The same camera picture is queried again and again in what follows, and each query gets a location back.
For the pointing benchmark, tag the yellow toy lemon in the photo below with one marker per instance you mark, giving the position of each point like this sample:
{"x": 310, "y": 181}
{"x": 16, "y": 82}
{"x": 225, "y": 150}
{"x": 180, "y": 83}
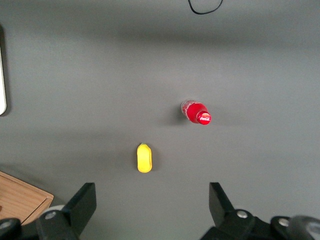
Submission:
{"x": 144, "y": 158}

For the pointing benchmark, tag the cream plastic tray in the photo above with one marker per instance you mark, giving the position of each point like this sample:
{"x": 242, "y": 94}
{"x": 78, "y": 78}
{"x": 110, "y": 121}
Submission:
{"x": 2, "y": 75}

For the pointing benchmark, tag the wooden two-drawer cabinet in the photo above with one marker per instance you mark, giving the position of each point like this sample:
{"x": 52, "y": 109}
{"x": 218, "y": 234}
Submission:
{"x": 20, "y": 195}

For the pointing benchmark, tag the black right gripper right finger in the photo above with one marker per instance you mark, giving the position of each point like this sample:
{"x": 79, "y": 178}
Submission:
{"x": 220, "y": 205}

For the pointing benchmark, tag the red cola bottle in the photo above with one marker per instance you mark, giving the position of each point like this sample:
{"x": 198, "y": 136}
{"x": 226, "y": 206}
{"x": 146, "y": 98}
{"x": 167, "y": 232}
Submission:
{"x": 197, "y": 113}

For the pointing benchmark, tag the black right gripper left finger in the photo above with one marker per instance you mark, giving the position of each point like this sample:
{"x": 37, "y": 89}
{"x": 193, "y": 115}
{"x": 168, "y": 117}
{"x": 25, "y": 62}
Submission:
{"x": 83, "y": 205}

